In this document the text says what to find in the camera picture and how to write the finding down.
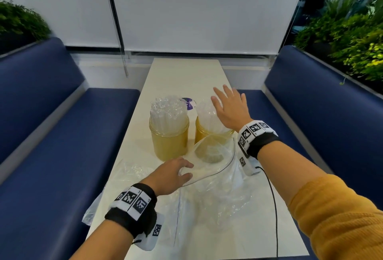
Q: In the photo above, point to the green artificial plant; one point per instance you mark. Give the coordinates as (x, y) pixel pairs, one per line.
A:
(21, 23)
(350, 35)

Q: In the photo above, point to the wide white roller blind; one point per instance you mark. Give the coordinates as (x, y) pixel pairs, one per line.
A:
(209, 8)

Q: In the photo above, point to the mustard yellow sweater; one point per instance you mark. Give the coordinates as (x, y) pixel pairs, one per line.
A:
(344, 221)

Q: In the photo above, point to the black marker wristband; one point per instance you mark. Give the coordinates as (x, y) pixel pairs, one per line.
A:
(134, 209)
(260, 140)

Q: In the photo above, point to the clear zip bag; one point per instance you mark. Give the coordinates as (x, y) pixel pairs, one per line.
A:
(125, 176)
(221, 188)

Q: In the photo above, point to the bundle of clear straws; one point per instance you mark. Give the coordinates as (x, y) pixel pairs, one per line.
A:
(169, 113)
(208, 116)

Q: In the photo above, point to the person's left hand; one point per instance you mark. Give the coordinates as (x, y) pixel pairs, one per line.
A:
(164, 179)

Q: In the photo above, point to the clear blind wand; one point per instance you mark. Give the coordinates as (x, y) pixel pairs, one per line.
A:
(115, 20)

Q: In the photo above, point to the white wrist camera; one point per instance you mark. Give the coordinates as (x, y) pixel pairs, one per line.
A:
(248, 167)
(151, 236)

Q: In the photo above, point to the purple round sticker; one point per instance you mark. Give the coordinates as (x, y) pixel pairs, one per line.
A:
(190, 104)

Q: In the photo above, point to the person's right hand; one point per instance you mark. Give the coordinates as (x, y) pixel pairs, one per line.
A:
(233, 110)

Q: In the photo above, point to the yellow plastic jar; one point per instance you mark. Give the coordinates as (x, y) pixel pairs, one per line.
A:
(169, 146)
(200, 135)

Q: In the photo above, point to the person's right forearm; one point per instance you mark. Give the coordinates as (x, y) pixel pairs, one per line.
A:
(290, 170)

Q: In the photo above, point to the navy blue bench sofa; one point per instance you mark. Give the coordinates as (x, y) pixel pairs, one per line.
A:
(326, 104)
(57, 143)

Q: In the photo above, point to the narrow white roller blind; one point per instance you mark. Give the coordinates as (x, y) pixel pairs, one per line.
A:
(60, 5)

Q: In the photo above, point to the person's left forearm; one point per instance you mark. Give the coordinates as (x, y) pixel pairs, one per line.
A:
(101, 245)

